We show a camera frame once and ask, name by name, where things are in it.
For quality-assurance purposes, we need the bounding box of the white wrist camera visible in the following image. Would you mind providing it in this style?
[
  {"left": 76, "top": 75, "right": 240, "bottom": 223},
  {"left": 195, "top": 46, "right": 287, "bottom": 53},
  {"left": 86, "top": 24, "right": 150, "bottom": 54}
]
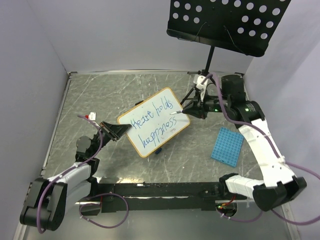
[
  {"left": 85, "top": 112, "right": 97, "bottom": 121},
  {"left": 193, "top": 75, "right": 209, "bottom": 102}
]

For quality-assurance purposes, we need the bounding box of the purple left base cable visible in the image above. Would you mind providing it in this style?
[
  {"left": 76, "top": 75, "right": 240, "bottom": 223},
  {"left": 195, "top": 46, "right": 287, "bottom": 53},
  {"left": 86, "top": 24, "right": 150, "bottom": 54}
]
[{"left": 79, "top": 193, "right": 129, "bottom": 228}]

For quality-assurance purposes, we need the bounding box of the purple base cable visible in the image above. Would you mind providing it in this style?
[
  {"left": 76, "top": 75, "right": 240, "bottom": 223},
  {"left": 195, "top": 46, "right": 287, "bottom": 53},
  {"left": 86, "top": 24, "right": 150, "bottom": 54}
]
[
  {"left": 216, "top": 199, "right": 265, "bottom": 223},
  {"left": 79, "top": 193, "right": 129, "bottom": 228}
]

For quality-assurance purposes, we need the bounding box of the blue studded building plate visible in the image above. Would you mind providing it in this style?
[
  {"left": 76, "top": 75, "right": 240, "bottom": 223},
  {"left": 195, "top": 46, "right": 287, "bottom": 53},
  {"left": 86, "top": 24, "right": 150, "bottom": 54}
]
[{"left": 211, "top": 127, "right": 244, "bottom": 168}]

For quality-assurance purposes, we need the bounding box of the white blue whiteboard marker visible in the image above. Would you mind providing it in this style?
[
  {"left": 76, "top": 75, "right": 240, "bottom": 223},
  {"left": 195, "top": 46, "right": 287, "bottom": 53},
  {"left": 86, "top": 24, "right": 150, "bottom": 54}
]
[{"left": 170, "top": 110, "right": 183, "bottom": 115}]

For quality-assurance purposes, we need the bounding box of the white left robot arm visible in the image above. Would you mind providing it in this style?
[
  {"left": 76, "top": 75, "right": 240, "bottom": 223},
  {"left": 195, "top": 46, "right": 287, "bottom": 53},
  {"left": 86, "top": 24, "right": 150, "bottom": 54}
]
[{"left": 19, "top": 121, "right": 132, "bottom": 233}]

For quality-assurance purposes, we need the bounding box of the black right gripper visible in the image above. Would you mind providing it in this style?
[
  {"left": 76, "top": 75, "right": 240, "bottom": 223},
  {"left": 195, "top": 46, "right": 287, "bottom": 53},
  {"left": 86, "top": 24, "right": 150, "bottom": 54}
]
[{"left": 182, "top": 88, "right": 231, "bottom": 120}]

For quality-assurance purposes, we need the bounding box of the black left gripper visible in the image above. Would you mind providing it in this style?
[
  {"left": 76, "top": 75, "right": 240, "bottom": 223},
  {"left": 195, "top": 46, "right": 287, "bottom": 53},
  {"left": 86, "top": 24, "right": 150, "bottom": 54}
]
[{"left": 90, "top": 120, "right": 131, "bottom": 157}]

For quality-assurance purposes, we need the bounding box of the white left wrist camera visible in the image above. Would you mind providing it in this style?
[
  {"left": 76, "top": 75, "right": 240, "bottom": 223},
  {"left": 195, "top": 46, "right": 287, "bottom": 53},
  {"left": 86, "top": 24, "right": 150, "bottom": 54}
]
[{"left": 85, "top": 112, "right": 97, "bottom": 121}]

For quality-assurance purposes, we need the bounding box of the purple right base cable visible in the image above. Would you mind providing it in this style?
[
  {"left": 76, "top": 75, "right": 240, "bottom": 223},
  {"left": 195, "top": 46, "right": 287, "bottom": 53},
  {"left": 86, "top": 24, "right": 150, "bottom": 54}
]
[{"left": 216, "top": 199, "right": 265, "bottom": 223}]

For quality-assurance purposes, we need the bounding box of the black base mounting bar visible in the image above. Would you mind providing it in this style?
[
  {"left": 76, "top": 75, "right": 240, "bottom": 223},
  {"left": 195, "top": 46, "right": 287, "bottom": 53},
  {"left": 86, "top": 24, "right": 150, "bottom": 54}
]
[{"left": 80, "top": 182, "right": 247, "bottom": 213}]

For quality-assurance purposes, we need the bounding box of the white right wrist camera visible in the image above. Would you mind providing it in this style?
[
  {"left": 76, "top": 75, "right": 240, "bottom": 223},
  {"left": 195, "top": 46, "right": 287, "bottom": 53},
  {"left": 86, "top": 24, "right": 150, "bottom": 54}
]
[{"left": 193, "top": 75, "right": 209, "bottom": 102}]

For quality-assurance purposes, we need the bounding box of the black music stand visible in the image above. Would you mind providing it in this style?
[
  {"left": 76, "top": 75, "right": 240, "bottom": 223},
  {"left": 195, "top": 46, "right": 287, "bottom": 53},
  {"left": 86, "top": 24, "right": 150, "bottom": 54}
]
[{"left": 166, "top": 0, "right": 292, "bottom": 106}]

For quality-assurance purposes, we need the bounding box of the yellow framed whiteboard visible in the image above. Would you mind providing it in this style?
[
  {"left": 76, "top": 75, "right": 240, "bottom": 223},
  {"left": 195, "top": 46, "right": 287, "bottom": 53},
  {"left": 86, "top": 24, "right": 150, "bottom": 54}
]
[{"left": 117, "top": 87, "right": 191, "bottom": 158}]

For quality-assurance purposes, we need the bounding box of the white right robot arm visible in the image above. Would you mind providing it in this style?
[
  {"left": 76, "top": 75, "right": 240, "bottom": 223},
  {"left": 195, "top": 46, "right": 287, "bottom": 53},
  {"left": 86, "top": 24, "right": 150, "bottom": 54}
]
[{"left": 182, "top": 73, "right": 307, "bottom": 212}]

